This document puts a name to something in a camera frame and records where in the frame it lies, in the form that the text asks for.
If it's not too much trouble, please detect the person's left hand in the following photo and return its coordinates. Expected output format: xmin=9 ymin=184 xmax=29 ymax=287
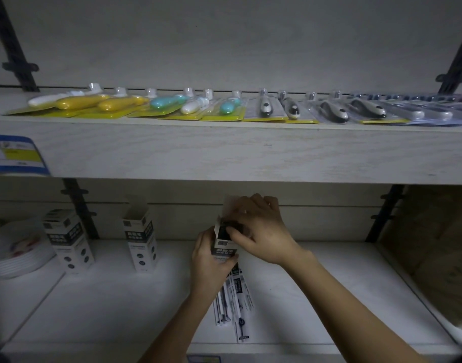
xmin=191 ymin=227 xmax=240 ymax=300

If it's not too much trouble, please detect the black pen refill bundle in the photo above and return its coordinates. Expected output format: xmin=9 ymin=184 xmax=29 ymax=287
xmin=219 ymin=221 xmax=240 ymax=240

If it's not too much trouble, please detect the black shelf bracket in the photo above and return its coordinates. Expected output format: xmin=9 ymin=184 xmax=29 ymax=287
xmin=435 ymin=30 xmax=462 ymax=96
xmin=365 ymin=184 xmax=405 ymax=244
xmin=61 ymin=178 xmax=100 ymax=240
xmin=0 ymin=0 xmax=40 ymax=93

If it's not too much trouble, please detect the white black pen refill packet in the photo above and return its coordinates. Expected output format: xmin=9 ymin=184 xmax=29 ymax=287
xmin=213 ymin=278 xmax=233 ymax=326
xmin=234 ymin=315 xmax=252 ymax=344
xmin=229 ymin=262 xmax=255 ymax=318

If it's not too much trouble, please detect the person's left forearm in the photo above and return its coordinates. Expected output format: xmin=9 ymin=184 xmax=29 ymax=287
xmin=138 ymin=287 xmax=222 ymax=363

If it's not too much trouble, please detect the stack of white plates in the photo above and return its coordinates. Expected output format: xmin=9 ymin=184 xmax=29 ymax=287
xmin=0 ymin=217 xmax=58 ymax=280

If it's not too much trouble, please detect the white wooden shelf board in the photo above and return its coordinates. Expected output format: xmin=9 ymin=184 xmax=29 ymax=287
xmin=0 ymin=87 xmax=462 ymax=186
xmin=0 ymin=240 xmax=462 ymax=363

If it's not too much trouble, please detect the person's right hand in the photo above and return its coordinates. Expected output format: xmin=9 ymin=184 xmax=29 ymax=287
xmin=226 ymin=193 xmax=306 ymax=266

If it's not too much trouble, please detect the person's right forearm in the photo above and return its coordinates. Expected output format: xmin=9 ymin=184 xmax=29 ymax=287
xmin=288 ymin=250 xmax=430 ymax=363

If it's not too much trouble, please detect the row of yellow-card toothbrush packets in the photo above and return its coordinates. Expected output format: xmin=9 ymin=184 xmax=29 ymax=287
xmin=2 ymin=82 xmax=411 ymax=125

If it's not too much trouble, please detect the white black carton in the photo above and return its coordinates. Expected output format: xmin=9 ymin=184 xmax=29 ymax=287
xmin=122 ymin=196 xmax=159 ymax=273
xmin=42 ymin=208 xmax=95 ymax=274
xmin=211 ymin=194 xmax=254 ymax=263

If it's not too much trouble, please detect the stack of clear blue packets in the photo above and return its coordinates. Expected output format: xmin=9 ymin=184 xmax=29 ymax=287
xmin=348 ymin=92 xmax=462 ymax=128

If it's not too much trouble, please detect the blue yellow price label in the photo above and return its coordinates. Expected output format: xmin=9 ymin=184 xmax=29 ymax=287
xmin=0 ymin=134 xmax=51 ymax=177

